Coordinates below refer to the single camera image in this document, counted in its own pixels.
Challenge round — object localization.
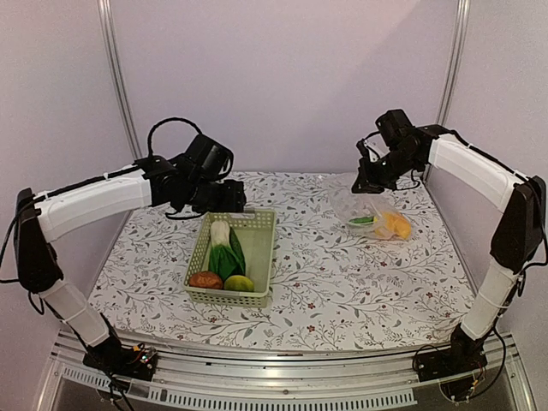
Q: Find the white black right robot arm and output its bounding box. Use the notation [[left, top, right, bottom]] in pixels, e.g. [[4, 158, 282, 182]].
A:
[[352, 109, 547, 373]]

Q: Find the aluminium frame post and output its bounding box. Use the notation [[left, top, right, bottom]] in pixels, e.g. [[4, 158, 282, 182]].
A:
[[97, 0, 144, 160], [436, 0, 471, 126]]

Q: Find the green bok choy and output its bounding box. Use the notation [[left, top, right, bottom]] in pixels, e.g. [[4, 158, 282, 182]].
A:
[[208, 220, 246, 281]]

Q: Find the clear zip top bag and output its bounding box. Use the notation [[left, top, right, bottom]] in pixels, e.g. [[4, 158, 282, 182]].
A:
[[330, 195, 401, 241]]

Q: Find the aluminium front rail base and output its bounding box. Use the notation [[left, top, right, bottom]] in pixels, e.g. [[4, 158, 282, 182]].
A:
[[34, 330, 539, 410]]

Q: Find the left aluminium frame post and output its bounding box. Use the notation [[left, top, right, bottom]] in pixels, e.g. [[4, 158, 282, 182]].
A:
[[97, 0, 144, 160]]

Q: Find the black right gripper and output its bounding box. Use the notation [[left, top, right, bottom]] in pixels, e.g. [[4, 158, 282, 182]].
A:
[[351, 147, 420, 194]]

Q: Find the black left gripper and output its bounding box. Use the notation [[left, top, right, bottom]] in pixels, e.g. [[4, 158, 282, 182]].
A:
[[186, 176, 247, 213]]

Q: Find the green cucumber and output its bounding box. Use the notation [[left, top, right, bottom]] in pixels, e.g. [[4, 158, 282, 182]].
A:
[[348, 216, 377, 226]]

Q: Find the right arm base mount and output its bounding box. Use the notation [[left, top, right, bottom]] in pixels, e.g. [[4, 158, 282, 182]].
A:
[[412, 344, 487, 402]]

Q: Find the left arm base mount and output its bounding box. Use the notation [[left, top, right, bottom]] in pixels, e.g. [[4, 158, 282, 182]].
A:
[[83, 341, 158, 381]]

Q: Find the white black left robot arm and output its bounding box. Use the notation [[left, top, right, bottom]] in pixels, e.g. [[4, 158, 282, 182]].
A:
[[4, 134, 246, 372]]

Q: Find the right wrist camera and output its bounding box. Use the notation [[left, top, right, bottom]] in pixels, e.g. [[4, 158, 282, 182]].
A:
[[356, 138, 380, 161]]

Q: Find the pale green perforated basket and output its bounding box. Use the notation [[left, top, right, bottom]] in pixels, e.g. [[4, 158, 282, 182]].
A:
[[184, 209, 277, 308]]

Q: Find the brown bread roll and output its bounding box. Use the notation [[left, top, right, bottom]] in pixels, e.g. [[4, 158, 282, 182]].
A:
[[188, 271, 223, 289]]

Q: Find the yellow green mango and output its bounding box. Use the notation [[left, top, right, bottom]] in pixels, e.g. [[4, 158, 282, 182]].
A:
[[223, 275, 254, 292]]

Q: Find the right aluminium frame post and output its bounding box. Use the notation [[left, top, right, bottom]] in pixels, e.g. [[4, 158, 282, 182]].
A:
[[436, 0, 471, 126]]

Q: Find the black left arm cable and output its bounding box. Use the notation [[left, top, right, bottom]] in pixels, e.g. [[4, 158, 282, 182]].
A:
[[146, 117, 202, 159]]

